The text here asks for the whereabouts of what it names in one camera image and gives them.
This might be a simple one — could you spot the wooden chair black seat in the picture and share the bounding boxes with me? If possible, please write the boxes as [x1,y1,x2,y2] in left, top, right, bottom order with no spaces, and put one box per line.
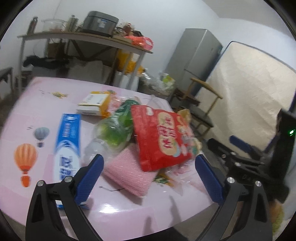
[171,77,223,137]

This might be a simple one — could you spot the metal thermos bottle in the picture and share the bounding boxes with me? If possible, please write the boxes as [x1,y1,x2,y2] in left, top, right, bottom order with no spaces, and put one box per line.
[27,16,38,35]

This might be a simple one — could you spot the pink cleaning cloth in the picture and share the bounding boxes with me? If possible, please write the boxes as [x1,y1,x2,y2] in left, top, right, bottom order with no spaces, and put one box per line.
[103,144,158,198]

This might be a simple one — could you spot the silver refrigerator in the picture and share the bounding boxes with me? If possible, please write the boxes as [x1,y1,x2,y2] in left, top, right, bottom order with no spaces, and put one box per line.
[165,28,223,90]

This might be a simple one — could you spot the grey rice cooker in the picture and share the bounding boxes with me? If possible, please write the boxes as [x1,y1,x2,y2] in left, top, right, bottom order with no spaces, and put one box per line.
[81,11,119,37]

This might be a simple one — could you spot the white storage box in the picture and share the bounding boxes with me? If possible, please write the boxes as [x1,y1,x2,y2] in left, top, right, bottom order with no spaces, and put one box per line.
[113,71,139,91]

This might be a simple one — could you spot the long wooden side table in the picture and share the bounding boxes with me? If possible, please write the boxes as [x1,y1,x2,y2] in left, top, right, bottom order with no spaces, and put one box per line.
[17,31,154,90]

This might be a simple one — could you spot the brown cardboard box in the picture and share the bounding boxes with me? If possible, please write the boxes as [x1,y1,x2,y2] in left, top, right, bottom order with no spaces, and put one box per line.
[137,78,175,98]

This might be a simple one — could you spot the white mattress blue edge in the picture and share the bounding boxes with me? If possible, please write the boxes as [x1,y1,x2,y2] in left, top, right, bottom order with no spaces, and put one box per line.
[204,42,295,154]

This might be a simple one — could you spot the yellow plastic bag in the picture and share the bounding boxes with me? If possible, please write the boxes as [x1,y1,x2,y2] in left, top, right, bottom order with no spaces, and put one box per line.
[116,50,136,74]

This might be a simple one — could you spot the clear glass bowl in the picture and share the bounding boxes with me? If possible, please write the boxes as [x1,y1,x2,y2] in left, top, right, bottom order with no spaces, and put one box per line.
[42,19,66,32]

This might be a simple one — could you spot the red snack bag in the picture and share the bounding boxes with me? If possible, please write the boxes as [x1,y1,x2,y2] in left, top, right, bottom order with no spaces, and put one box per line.
[131,105,200,172]

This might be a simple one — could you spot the white sack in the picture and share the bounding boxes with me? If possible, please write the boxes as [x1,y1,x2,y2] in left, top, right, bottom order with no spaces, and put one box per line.
[67,58,111,84]

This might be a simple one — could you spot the green drink bottle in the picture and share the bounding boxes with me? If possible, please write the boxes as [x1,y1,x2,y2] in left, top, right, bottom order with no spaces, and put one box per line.
[83,99,140,164]

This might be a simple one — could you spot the black clothing pile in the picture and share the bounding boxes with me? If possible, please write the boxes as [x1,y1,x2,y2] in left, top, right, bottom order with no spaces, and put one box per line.
[23,55,69,69]

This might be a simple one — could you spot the orange red plastic bag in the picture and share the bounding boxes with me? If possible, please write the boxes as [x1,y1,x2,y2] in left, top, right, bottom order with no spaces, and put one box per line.
[125,35,154,51]

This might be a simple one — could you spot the clear red plastic wrapper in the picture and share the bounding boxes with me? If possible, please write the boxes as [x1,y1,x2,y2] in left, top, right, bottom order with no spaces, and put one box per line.
[107,90,129,113]

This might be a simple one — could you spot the yellow white medicine box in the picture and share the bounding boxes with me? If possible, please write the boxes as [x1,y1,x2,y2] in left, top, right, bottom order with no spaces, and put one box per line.
[76,91,111,118]

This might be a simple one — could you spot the blue white toothpaste box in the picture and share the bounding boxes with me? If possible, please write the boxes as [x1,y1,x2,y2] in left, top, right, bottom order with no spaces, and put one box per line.
[53,113,81,182]

